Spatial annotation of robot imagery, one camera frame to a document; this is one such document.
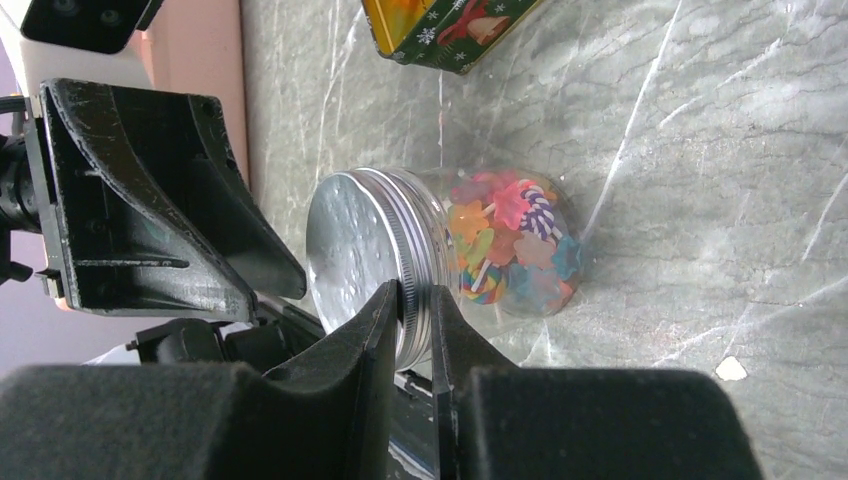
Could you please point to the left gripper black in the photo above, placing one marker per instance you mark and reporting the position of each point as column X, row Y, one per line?
column 141, row 204

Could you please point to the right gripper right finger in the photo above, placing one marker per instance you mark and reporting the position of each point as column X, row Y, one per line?
column 496, row 420

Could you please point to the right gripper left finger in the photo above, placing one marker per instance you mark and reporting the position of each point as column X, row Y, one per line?
column 324, row 414

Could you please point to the clear plastic cup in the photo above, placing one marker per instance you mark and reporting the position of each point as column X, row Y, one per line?
column 483, row 209

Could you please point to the clear round lid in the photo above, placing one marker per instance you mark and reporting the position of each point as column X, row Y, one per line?
column 367, row 226

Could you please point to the purple white swirl lollipop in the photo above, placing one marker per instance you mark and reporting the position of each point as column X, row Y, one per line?
column 539, row 219

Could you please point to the rainbow swirl lollipop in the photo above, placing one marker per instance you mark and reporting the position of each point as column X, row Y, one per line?
column 484, row 284

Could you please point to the candy tin with gummies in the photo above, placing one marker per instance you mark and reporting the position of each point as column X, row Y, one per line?
column 446, row 35

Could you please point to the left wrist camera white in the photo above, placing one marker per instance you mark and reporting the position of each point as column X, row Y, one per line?
column 86, row 40

